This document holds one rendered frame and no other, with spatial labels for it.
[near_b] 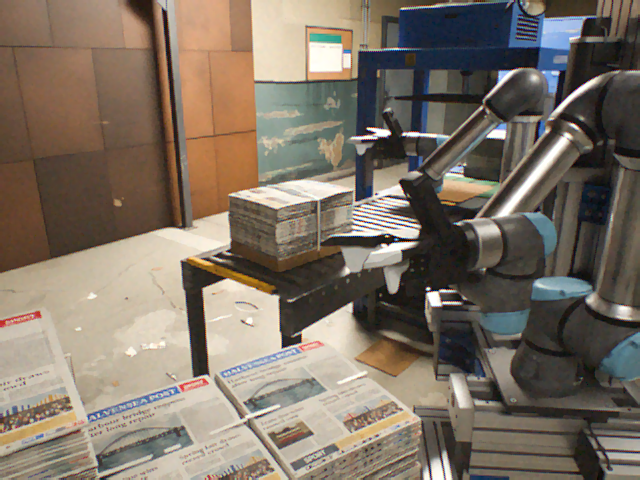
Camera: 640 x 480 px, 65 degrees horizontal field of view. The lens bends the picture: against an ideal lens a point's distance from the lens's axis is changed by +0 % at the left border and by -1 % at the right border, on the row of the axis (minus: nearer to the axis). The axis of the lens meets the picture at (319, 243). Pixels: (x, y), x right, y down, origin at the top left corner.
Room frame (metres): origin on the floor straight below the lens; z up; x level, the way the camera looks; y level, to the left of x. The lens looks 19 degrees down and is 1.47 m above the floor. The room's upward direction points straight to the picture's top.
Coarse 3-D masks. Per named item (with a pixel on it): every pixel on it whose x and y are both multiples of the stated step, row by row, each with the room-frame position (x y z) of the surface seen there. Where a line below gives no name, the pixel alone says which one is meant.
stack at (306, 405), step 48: (192, 384) 0.92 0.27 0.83; (240, 384) 0.92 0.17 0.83; (288, 384) 0.92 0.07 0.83; (336, 384) 0.92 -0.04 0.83; (96, 432) 0.77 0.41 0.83; (144, 432) 0.77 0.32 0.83; (192, 432) 0.77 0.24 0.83; (240, 432) 0.77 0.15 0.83; (288, 432) 0.77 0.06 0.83; (336, 432) 0.77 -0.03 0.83; (384, 432) 0.77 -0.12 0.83
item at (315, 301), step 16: (336, 272) 1.61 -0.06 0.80; (352, 272) 1.62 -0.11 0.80; (368, 272) 1.69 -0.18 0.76; (304, 288) 1.48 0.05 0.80; (320, 288) 1.49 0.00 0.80; (336, 288) 1.54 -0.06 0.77; (352, 288) 1.62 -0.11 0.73; (368, 288) 1.70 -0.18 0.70; (288, 304) 1.38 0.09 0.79; (304, 304) 1.43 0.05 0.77; (320, 304) 1.49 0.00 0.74; (336, 304) 1.55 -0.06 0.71; (288, 320) 1.38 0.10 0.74; (304, 320) 1.43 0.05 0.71
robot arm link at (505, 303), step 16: (480, 272) 0.78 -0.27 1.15; (496, 272) 0.72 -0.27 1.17; (464, 288) 0.79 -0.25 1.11; (480, 288) 0.75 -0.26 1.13; (496, 288) 0.72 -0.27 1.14; (512, 288) 0.71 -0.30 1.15; (528, 288) 0.72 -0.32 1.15; (480, 304) 0.75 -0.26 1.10; (496, 304) 0.72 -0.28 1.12; (512, 304) 0.71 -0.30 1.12; (528, 304) 0.72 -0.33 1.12; (480, 320) 0.75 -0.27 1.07; (496, 320) 0.72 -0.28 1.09; (512, 320) 0.71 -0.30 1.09
